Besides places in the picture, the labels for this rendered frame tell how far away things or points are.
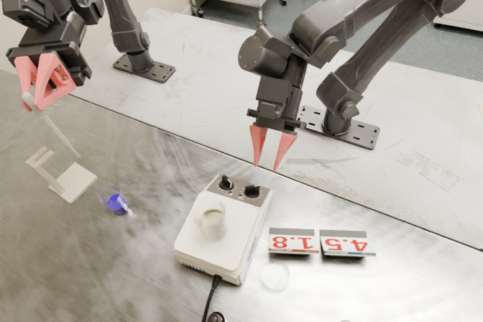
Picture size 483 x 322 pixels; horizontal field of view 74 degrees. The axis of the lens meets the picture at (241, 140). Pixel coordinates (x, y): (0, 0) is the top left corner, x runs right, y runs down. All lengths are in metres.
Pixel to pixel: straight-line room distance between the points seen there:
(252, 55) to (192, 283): 0.43
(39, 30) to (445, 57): 2.49
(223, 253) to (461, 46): 2.53
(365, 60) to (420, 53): 1.99
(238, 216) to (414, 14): 0.48
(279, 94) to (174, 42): 0.70
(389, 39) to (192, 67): 0.57
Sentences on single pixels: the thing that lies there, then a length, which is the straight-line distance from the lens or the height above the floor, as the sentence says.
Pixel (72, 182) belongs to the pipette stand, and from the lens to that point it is 0.85.
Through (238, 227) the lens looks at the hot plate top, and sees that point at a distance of 0.58.
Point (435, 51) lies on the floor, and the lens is 2.73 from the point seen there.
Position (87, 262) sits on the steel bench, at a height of 0.90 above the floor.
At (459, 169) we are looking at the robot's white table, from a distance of 0.85.
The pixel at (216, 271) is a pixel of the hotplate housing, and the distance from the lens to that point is 0.59.
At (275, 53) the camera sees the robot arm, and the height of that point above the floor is 1.21.
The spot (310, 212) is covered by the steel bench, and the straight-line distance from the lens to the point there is 0.69.
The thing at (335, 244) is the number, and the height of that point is 0.92.
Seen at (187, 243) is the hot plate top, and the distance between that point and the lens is 0.59.
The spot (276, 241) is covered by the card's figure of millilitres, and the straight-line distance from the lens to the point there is 0.64.
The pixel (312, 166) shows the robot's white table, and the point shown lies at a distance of 0.75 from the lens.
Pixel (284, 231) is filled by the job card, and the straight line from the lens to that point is 0.67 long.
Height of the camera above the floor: 1.53
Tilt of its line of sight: 53 degrees down
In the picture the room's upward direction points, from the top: 7 degrees counter-clockwise
